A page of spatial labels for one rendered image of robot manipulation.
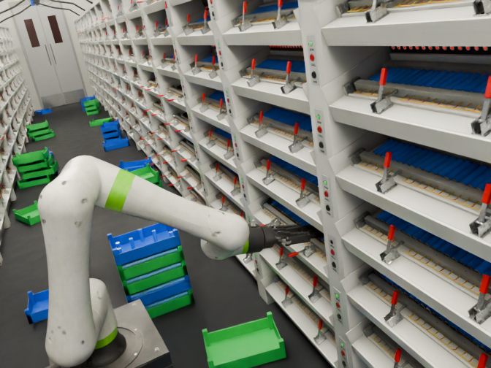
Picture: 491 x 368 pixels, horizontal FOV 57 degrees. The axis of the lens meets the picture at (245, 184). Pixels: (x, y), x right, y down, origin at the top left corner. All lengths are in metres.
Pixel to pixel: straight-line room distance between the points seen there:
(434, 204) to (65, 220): 0.80
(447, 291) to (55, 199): 0.88
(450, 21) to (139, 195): 0.83
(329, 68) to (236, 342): 1.26
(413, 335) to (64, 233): 0.87
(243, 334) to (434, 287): 1.12
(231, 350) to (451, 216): 1.25
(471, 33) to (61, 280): 1.01
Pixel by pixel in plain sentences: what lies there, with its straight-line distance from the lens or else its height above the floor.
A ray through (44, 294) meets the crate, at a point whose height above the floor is 0.03.
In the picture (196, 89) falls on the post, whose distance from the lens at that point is 2.50.
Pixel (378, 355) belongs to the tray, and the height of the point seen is 0.29.
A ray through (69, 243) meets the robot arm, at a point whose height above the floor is 0.84.
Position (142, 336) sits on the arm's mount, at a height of 0.35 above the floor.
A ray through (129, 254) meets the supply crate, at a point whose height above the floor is 0.36.
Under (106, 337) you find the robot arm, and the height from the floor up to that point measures 0.43.
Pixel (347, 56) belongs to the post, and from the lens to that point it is 1.20.
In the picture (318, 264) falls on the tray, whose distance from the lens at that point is 1.54.
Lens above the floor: 1.28
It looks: 20 degrees down
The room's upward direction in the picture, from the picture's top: 10 degrees counter-clockwise
